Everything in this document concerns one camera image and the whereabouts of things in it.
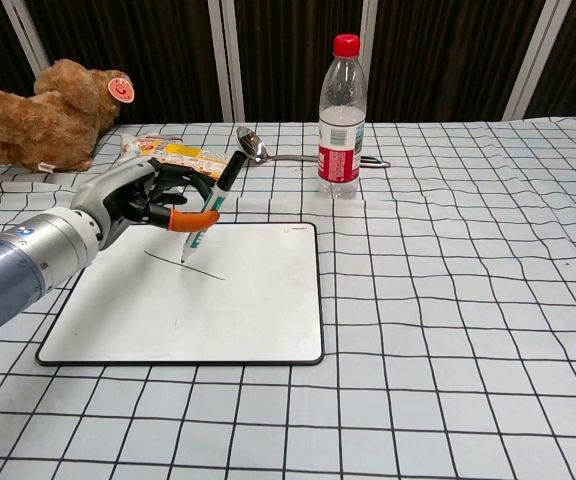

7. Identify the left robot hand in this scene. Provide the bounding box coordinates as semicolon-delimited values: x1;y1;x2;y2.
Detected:
70;158;220;250

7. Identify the clear water bottle red cap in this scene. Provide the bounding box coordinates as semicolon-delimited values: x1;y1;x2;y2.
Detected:
317;33;368;200

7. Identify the checked tablecloth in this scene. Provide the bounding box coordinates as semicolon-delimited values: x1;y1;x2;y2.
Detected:
0;116;576;480

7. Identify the brown teddy bear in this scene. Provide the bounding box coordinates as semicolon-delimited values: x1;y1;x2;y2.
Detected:
0;58;135;174

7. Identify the white folding screen frame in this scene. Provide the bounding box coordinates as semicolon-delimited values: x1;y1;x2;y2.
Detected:
0;0;576;124

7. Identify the yellow snack package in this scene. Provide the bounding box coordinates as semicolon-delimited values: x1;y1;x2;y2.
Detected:
117;131;185;166

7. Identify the yellow biscuit pack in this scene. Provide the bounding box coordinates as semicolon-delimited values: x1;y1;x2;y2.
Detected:
153;141;233;181

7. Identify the white drawing board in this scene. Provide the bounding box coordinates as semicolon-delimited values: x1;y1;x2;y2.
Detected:
35;222;325;366

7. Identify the steel ladle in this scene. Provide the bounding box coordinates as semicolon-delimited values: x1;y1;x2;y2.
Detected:
236;125;392;169

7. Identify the green marker pen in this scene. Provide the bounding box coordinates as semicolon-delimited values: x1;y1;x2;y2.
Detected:
179;152;246;265

